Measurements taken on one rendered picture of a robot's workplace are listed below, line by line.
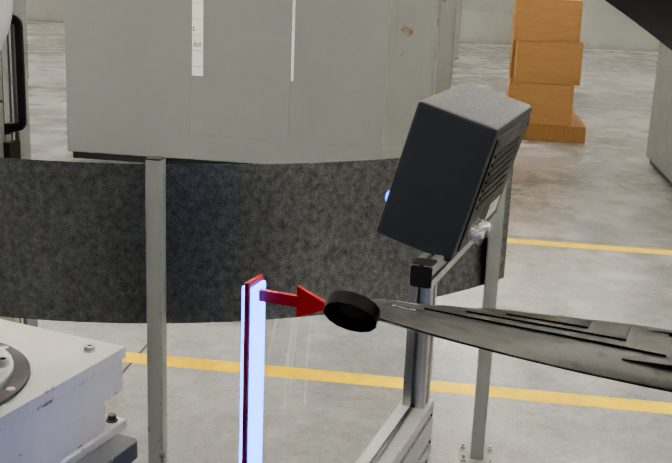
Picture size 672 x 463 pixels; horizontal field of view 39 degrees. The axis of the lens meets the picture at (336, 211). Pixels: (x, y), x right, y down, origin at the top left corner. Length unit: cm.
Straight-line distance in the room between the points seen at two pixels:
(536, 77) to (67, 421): 780
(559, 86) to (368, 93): 253
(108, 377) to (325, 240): 144
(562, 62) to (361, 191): 629
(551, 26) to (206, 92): 326
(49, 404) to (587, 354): 54
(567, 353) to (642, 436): 269
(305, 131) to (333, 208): 428
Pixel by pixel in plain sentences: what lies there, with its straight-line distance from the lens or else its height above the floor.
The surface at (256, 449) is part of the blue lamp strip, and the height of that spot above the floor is 106.
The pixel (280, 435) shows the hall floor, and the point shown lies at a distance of 305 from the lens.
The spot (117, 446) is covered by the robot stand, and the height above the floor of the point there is 93.
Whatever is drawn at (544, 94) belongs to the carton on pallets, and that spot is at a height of 41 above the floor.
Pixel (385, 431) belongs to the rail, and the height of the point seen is 86.
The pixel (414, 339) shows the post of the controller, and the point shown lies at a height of 95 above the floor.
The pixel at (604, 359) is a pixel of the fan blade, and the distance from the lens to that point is 60.
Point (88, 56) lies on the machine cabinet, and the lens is 703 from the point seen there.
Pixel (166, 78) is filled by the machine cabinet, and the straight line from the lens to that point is 685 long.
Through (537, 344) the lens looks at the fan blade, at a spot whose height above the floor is 120.
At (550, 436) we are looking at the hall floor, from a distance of 319.
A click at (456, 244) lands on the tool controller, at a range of 125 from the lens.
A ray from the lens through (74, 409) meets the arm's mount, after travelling 99.
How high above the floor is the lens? 141
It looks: 14 degrees down
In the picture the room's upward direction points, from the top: 2 degrees clockwise
